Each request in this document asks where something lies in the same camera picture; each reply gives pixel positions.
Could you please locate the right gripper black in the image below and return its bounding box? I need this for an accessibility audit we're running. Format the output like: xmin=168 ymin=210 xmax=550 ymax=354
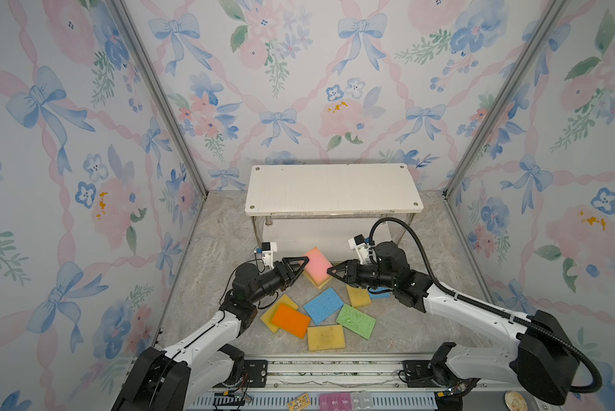
xmin=326 ymin=258 xmax=396 ymax=290

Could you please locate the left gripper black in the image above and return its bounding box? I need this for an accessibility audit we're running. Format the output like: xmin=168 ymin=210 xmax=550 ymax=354
xmin=249 ymin=257 xmax=308 ymax=306

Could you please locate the white two-tier shelf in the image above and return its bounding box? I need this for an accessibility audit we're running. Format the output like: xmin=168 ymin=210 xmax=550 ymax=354
xmin=245 ymin=164 xmax=424 ymax=262

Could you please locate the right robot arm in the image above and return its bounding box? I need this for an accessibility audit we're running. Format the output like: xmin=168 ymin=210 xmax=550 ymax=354
xmin=326 ymin=241 xmax=580 ymax=406

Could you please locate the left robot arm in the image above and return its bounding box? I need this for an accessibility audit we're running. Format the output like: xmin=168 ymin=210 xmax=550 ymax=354
xmin=112 ymin=256 xmax=309 ymax=410

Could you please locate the yellow sponge upper left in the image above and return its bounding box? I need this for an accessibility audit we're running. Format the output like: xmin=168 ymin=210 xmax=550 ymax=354
xmin=303 ymin=272 xmax=331 ymax=289

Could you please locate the dark yellow sponge centre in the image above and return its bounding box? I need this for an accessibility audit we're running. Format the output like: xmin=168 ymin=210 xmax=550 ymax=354
xmin=346 ymin=285 xmax=372 ymax=308

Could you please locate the blue sponge centre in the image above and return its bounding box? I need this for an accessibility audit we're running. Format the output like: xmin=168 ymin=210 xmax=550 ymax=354
xmin=304 ymin=288 xmax=344 ymax=325

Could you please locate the blue sponge under pink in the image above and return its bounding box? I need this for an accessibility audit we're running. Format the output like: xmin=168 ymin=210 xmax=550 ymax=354
xmin=367 ymin=289 xmax=392 ymax=300

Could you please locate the green sponge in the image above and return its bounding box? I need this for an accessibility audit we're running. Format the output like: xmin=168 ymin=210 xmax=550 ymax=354
xmin=336 ymin=305 xmax=376 ymax=340

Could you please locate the yellow sponge under orange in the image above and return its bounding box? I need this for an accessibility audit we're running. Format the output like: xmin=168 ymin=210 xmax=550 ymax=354
xmin=261 ymin=295 xmax=299 ymax=334

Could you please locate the yellow sponge bottom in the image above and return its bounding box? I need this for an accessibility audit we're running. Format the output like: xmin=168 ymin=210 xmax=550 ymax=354
xmin=307 ymin=325 xmax=346 ymax=352

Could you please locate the clear plastic box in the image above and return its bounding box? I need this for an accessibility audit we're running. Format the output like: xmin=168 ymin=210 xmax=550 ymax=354
xmin=350 ymin=391 xmax=374 ymax=411

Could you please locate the pink plastic box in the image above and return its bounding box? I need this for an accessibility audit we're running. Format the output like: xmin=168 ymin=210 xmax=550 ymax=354
xmin=319 ymin=392 xmax=353 ymax=411

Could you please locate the yellow patterned card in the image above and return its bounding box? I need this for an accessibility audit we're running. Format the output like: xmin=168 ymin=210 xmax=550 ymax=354
xmin=287 ymin=393 xmax=312 ymax=411

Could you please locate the round patterned disc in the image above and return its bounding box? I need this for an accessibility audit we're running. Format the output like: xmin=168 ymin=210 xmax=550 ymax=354
xmin=504 ymin=391 xmax=528 ymax=411

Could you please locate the black corrugated cable hose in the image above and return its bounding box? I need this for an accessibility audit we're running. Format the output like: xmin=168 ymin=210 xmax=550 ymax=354
xmin=367 ymin=216 xmax=604 ymax=395

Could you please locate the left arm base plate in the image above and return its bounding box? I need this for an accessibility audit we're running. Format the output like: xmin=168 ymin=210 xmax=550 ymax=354
xmin=218 ymin=360 xmax=269 ymax=390

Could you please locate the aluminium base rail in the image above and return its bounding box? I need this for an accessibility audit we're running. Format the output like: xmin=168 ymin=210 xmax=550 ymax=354
xmin=184 ymin=354 xmax=551 ymax=410

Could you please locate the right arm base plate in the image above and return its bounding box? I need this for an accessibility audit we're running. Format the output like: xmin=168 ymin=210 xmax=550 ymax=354
xmin=402 ymin=359 xmax=477 ymax=389

